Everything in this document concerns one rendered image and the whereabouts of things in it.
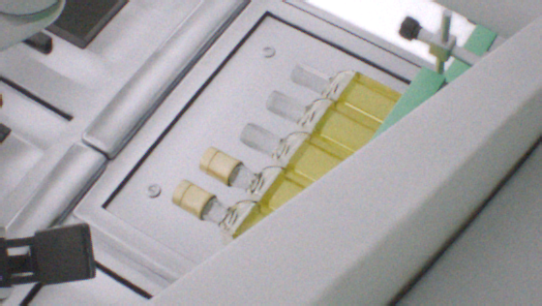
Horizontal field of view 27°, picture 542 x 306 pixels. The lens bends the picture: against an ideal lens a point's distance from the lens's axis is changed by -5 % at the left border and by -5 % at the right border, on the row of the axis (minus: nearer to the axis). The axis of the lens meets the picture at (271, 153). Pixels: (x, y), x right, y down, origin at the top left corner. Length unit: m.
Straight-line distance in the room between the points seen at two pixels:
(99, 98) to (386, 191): 1.34
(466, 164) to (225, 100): 1.24
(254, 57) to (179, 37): 0.12
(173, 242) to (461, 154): 1.12
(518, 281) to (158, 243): 1.10
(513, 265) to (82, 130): 1.26
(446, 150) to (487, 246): 0.06
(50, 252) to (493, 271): 0.28
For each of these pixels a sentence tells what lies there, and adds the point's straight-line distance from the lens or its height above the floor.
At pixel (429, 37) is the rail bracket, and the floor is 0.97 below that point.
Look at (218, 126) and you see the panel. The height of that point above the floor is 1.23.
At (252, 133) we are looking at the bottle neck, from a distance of 1.45.
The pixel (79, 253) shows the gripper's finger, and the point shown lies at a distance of 0.64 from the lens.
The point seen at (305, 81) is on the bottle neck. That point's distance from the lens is 1.51.
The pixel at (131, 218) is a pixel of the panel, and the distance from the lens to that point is 1.56.
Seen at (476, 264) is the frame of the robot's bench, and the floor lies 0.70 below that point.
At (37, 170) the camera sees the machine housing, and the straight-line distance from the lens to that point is 1.65.
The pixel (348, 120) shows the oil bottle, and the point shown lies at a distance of 1.44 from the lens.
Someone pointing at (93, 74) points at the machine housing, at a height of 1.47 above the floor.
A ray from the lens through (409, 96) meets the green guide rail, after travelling 1.33.
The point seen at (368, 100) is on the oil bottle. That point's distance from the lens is 1.46.
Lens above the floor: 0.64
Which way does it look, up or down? 18 degrees up
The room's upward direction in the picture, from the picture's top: 62 degrees counter-clockwise
